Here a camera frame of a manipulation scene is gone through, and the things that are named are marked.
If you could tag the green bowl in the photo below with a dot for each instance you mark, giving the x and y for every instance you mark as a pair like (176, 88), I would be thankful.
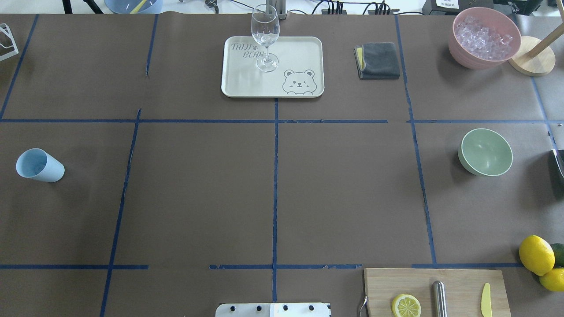
(485, 152)

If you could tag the light blue plastic cup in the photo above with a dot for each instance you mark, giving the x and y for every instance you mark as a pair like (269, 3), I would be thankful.
(38, 165)

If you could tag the dark blue bowl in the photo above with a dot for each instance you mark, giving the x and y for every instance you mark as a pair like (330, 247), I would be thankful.
(126, 6)

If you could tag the pink bowl with ice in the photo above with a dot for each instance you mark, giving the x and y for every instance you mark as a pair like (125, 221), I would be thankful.
(483, 38)

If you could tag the cream bear tray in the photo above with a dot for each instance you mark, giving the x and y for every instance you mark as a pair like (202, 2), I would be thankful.
(299, 74)

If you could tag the clear wine glass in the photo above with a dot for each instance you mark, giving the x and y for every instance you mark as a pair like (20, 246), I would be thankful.
(265, 29)

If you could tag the grey folded cloth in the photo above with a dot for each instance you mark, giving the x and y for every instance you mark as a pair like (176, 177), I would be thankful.
(377, 61)

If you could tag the lemon half slice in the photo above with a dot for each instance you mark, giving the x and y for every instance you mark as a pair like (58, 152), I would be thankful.
(405, 305)

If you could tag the wooden cutting board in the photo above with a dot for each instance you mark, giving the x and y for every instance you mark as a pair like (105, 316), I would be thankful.
(463, 290)

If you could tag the yellow plastic knife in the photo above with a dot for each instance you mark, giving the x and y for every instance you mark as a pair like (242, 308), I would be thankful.
(486, 304)

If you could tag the whole yellow lemon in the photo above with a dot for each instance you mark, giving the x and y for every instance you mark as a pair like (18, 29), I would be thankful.
(536, 255)

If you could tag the wooden stand base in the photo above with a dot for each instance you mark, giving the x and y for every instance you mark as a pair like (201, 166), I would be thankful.
(535, 57)

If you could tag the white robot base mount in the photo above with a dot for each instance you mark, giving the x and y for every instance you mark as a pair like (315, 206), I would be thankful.
(289, 309)

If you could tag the steel knife handle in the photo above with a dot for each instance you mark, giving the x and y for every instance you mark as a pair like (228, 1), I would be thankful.
(440, 299)

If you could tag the white wire cup rack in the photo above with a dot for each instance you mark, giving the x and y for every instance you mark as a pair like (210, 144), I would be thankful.
(8, 46)

